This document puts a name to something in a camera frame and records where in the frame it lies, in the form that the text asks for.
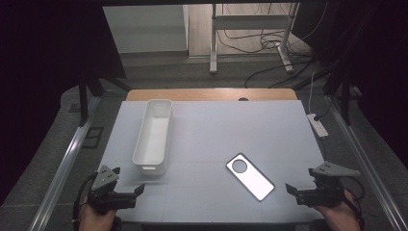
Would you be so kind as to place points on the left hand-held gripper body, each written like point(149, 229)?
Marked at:
point(107, 195)

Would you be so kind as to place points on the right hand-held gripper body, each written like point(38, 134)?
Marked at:
point(324, 192)

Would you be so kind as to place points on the white plastic bin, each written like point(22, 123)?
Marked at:
point(153, 138)

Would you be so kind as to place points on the person's left hand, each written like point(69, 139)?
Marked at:
point(96, 221)

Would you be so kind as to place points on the person's right hand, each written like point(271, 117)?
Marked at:
point(340, 218)

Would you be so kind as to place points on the white power strip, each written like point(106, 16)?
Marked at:
point(317, 125)

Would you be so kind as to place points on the black stand legs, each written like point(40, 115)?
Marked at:
point(345, 96)
point(84, 96)

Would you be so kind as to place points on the black curtain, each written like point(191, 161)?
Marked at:
point(48, 80)
point(378, 64)

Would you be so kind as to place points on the white panel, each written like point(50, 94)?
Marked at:
point(144, 29)

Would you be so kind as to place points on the black floor frame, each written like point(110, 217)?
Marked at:
point(93, 137)

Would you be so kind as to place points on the aluminium rail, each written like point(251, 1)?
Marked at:
point(369, 166)
point(67, 160)

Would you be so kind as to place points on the white metal stand frame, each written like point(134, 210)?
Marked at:
point(250, 22)

